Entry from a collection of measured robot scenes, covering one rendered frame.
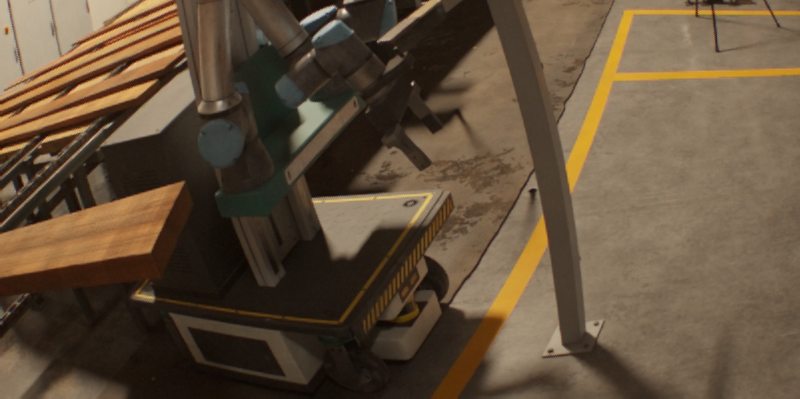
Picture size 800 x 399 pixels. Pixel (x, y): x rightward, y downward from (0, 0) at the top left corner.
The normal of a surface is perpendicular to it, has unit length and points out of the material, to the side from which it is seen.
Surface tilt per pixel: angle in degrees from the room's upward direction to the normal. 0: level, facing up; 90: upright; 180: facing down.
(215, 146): 97
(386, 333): 0
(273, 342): 90
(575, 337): 90
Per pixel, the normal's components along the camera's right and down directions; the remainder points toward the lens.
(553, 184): -0.36, 0.45
